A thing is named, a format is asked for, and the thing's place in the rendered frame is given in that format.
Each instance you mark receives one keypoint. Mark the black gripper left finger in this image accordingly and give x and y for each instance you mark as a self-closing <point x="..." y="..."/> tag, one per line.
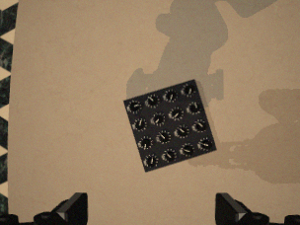
<point x="74" y="211"/>

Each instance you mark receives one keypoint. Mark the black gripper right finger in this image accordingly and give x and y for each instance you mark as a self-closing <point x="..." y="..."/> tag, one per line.
<point x="229" y="211"/>

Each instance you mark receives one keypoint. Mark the black knob box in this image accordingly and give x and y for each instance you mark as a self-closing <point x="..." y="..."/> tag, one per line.
<point x="189" y="133"/>

